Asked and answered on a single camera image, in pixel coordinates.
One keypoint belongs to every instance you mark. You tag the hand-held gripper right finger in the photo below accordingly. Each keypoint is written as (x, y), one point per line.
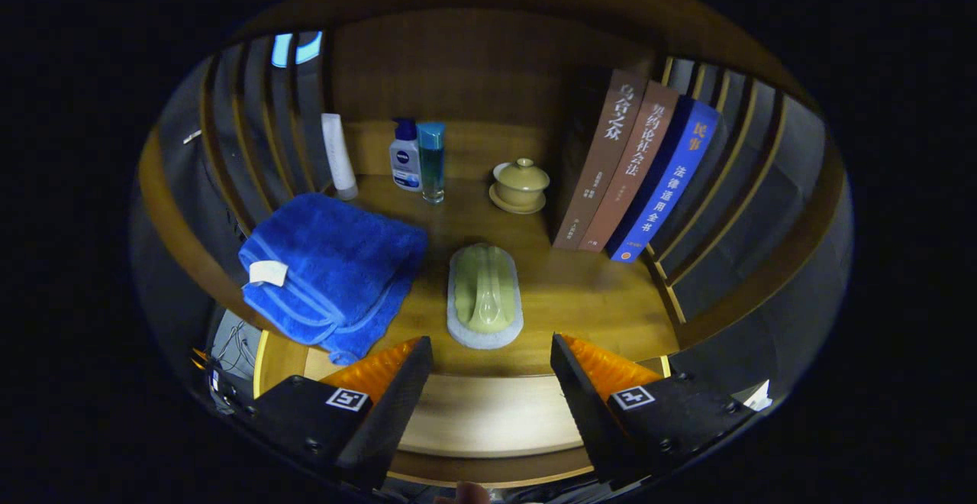
(594, 411)

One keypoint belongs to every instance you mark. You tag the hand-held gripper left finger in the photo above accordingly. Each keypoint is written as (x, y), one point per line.
(385, 416)

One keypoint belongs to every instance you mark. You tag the green scrub brush white base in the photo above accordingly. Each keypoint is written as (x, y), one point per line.
(485, 290)

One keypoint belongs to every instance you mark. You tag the wooden countertop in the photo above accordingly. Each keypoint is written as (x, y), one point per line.
(569, 298)

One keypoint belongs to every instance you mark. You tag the wooden cabinet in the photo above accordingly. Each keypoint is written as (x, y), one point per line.
(458, 53)

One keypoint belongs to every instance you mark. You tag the folded blue towel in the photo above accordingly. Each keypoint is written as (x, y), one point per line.
(336, 267)

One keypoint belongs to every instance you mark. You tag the white paper object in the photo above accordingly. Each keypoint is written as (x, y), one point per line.
(758, 397)

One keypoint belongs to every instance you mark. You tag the reddish brown book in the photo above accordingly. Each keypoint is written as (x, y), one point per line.
(630, 176)

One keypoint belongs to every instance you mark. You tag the beige lidded teacup with saucer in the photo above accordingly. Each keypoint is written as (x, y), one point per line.
(520, 183)

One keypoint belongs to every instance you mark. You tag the blue book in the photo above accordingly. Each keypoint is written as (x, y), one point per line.
(668, 183)

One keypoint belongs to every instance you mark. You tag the dark brown book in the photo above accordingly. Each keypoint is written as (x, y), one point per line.
(599, 160)

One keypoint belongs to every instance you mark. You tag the clear teal bottle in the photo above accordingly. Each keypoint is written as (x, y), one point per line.
(432, 164)

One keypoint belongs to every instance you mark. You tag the white lotion bottle blue cap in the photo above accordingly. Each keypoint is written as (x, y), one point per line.
(404, 160)

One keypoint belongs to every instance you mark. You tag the white tube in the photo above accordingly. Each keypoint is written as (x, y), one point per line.
(338, 156)

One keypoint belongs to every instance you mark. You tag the silver metal clip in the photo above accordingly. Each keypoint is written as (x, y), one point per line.
(192, 136)

